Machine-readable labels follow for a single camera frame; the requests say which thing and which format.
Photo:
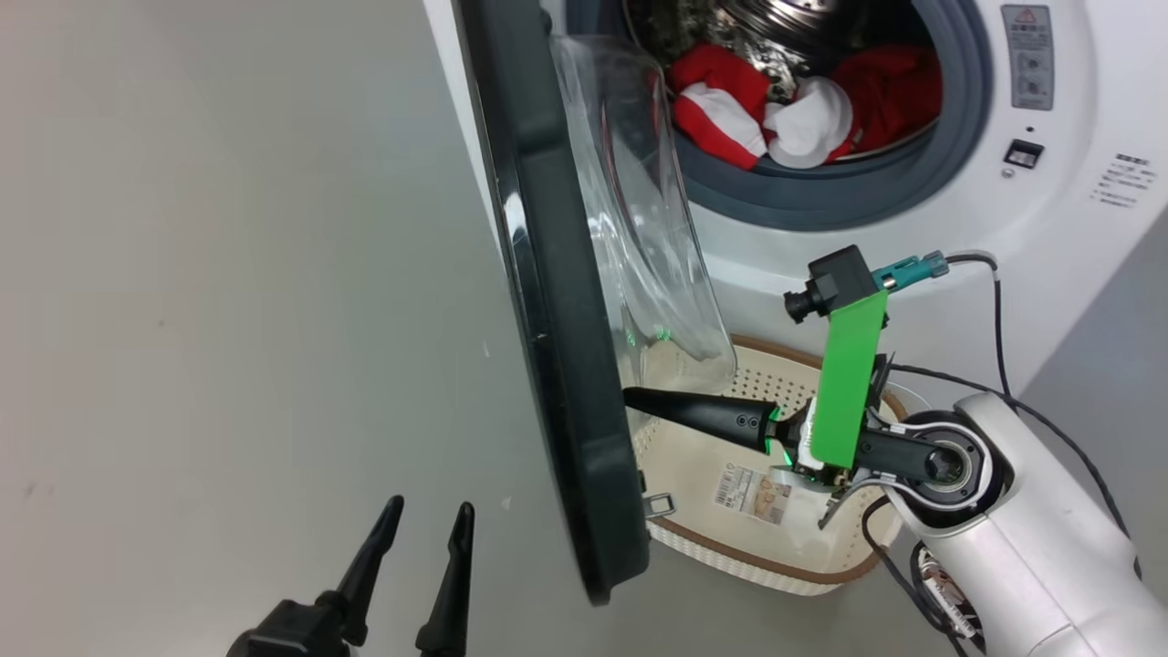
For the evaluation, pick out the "dark grey washer door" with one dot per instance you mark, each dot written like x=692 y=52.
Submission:
x=557 y=319

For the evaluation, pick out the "cream perforated laundry basket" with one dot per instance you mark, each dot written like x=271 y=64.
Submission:
x=693 y=456

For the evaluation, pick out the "white front-load washing machine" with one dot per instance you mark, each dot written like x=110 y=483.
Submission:
x=958 y=228

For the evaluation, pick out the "printed text notice sticker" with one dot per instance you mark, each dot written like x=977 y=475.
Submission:
x=1124 y=180

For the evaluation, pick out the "red mesh garment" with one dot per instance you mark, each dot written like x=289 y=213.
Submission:
x=890 y=91

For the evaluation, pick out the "black door latch socket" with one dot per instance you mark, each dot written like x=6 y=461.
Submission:
x=1023 y=153

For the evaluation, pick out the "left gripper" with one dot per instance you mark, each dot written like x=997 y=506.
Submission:
x=292 y=634

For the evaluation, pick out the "green right camera bracket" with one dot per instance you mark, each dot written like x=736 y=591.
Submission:
x=844 y=383

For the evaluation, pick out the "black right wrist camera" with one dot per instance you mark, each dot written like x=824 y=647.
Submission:
x=839 y=278

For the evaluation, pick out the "perforated steel washer drum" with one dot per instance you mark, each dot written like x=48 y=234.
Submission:
x=803 y=23

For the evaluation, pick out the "grey warning label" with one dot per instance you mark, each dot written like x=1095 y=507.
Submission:
x=1028 y=55

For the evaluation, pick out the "basket product label sticker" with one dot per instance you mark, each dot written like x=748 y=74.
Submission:
x=753 y=493

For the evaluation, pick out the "metal door latch hook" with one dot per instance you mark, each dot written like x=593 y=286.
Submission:
x=659 y=505

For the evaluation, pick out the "red garment with white trim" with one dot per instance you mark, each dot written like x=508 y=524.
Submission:
x=721 y=68

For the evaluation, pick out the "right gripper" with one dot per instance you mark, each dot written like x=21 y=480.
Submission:
x=789 y=443

